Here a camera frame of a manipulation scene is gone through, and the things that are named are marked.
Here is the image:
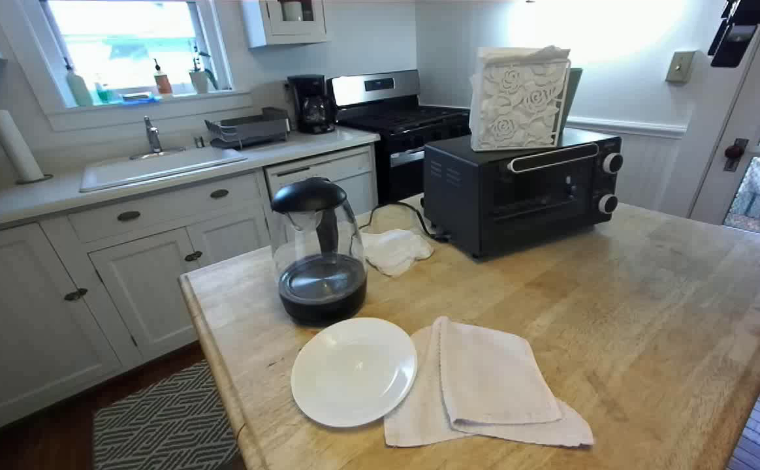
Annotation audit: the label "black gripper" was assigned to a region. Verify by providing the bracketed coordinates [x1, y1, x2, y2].
[708, 0, 760, 72]

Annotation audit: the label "white cloth towel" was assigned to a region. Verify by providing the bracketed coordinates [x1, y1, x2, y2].
[381, 316, 596, 452]

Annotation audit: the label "black toaster oven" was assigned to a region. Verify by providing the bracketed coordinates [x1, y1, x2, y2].
[421, 129, 626, 261]

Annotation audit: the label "white paper towel roll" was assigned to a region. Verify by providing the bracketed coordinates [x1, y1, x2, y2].
[0, 108, 48, 187]

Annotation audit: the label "white textured box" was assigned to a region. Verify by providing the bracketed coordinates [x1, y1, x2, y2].
[466, 44, 573, 154]

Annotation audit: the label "black and steel stove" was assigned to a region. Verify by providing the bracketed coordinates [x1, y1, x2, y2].
[329, 72, 473, 206]

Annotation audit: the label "small crumpled white cloth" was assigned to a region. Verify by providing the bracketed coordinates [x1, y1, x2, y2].
[361, 228, 439, 281]

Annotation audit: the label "white dishwasher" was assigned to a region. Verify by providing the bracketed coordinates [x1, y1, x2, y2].
[263, 145, 378, 219]

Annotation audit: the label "black coffee maker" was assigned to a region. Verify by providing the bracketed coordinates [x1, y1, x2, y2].
[284, 74, 336, 137]

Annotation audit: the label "glass kettle with black lid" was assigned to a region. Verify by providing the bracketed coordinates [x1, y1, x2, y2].
[268, 176, 370, 330]

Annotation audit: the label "grey dish rack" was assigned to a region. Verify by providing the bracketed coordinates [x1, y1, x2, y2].
[203, 104, 294, 153]

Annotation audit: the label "round white plate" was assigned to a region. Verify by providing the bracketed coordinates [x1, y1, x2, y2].
[287, 316, 421, 432]

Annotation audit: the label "white pitcher with brush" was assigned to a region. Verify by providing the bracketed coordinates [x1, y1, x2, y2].
[188, 54, 221, 97]

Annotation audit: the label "orange soap bottle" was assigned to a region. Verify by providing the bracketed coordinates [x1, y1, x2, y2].
[150, 59, 175, 99]

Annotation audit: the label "white kitchen sink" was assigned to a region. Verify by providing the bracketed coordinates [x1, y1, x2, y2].
[79, 145, 251, 195]

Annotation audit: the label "metal faucet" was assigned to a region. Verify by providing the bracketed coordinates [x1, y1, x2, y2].
[140, 116, 166, 161]

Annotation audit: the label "kitchen window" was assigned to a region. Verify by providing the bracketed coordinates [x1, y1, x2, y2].
[37, 0, 234, 112]

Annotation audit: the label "white soap bottle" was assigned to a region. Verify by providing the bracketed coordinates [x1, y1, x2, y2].
[63, 59, 97, 110]

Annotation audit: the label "grey patterned floor mat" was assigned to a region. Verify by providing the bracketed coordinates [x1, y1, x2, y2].
[92, 362, 243, 470]

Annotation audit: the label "white base cabinets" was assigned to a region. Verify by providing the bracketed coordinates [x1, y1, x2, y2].
[0, 168, 270, 446]

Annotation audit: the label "wall light switch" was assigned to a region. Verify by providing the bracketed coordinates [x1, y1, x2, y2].
[662, 51, 696, 86]

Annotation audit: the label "dark door handle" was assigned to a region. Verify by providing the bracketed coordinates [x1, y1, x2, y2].
[724, 137, 752, 174]

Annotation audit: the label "black oven power cable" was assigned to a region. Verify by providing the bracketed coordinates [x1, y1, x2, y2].
[358, 201, 452, 247]

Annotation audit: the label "white wall cabinet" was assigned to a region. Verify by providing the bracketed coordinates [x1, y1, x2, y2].
[239, 0, 329, 51]

